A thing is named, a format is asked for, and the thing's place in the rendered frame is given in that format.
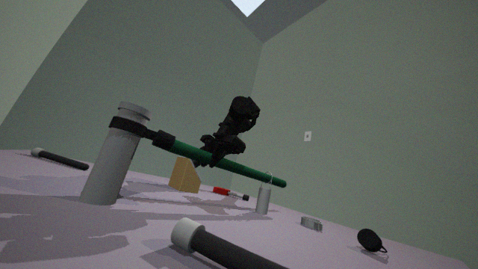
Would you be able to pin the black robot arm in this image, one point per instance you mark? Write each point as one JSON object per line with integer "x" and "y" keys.
{"x": 241, "y": 111}

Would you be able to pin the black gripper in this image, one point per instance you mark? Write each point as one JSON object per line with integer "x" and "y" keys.
{"x": 224, "y": 142}

